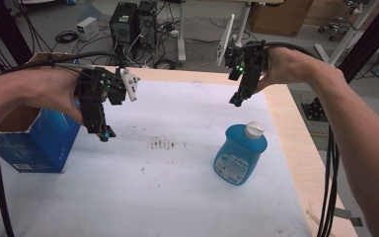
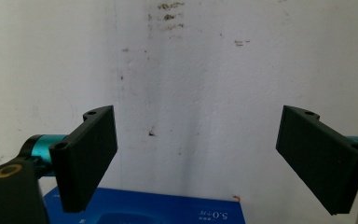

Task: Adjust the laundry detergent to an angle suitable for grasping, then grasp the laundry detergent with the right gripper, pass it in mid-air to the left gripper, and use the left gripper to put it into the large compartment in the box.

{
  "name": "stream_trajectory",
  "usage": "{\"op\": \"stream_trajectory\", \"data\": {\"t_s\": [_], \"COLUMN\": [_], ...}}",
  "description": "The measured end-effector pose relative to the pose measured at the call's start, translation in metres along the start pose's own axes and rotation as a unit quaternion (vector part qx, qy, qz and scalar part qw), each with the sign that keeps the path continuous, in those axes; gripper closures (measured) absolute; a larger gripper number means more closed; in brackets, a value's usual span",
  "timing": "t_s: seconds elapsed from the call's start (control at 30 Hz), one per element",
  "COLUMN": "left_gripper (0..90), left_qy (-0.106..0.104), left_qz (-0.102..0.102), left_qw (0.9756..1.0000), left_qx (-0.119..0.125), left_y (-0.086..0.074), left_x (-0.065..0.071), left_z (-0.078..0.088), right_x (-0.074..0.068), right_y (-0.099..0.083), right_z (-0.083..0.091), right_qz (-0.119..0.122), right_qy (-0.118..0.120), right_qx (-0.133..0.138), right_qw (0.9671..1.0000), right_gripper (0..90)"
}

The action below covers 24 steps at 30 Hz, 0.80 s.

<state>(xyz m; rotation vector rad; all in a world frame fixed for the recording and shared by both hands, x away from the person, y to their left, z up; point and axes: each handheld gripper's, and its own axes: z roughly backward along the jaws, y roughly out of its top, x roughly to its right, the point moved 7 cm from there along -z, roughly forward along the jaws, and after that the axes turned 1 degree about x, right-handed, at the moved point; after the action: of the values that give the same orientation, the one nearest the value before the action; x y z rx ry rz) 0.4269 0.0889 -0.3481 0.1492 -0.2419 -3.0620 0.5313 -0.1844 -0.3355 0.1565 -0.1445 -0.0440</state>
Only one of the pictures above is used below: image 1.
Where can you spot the blue cardboard box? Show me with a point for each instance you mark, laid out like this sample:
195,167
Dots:
42,141

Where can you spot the black metal post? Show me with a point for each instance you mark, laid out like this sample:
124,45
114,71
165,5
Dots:
371,36

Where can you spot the white foam mat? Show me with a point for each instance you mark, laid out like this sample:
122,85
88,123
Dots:
164,184

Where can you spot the black computer tower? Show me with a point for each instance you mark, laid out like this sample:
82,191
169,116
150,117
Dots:
122,23
146,23

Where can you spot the person's left hand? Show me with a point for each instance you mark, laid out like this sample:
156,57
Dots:
52,89

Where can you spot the black floor bracket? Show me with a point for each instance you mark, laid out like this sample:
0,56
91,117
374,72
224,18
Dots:
313,109

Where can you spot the office chair base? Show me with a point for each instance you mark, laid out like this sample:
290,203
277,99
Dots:
337,24

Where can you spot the person's right hand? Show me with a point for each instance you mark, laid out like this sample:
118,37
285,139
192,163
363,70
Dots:
286,67

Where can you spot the brown cardboard box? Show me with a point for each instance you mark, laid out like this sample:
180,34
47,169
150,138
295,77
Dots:
281,16

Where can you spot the white metal frame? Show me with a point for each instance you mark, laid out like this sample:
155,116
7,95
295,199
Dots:
352,33

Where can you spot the white power supply box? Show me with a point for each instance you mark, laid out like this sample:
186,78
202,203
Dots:
87,29

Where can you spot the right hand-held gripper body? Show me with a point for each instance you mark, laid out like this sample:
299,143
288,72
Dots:
250,65

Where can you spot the white desk leg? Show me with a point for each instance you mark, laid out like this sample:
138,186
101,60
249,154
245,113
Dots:
243,23
181,33

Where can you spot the white power strip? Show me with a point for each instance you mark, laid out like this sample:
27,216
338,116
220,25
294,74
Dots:
173,33

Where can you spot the blue bottle with white cap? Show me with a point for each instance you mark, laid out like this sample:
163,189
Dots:
240,153

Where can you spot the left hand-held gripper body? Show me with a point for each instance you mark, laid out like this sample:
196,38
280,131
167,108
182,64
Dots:
93,87

